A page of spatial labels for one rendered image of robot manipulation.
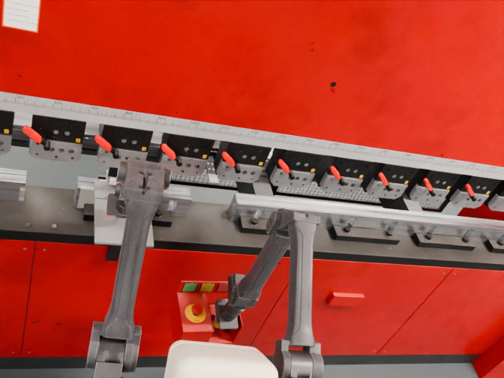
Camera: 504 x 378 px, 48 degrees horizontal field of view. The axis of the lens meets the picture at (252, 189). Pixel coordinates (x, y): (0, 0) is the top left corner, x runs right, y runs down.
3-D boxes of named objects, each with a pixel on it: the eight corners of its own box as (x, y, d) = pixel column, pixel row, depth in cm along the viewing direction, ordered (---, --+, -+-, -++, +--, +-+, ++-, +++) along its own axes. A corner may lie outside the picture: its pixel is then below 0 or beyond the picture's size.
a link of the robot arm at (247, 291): (277, 221, 148) (314, 227, 151) (274, 205, 152) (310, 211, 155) (226, 308, 177) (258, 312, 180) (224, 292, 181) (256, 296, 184)
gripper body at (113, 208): (107, 194, 170) (112, 187, 163) (141, 197, 174) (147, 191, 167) (106, 215, 168) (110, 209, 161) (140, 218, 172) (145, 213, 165)
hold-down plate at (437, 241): (416, 247, 240) (420, 242, 238) (412, 237, 244) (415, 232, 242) (472, 250, 251) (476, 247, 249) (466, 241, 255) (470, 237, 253)
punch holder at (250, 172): (215, 179, 194) (229, 142, 184) (211, 162, 200) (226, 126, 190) (256, 184, 200) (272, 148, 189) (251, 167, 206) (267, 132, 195)
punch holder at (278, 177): (268, 185, 202) (286, 150, 191) (264, 169, 207) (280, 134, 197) (307, 189, 207) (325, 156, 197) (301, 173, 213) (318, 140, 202)
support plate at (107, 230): (94, 244, 171) (94, 241, 170) (94, 182, 189) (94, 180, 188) (153, 247, 177) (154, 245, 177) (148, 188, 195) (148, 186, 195)
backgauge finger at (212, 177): (196, 184, 206) (200, 174, 203) (188, 138, 223) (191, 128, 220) (228, 187, 210) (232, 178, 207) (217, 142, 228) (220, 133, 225)
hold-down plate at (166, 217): (82, 220, 191) (84, 214, 189) (82, 208, 194) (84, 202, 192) (170, 227, 202) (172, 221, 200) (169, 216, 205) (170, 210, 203)
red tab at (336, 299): (327, 305, 244) (334, 296, 240) (326, 301, 245) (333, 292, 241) (357, 306, 249) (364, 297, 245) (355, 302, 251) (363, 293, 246)
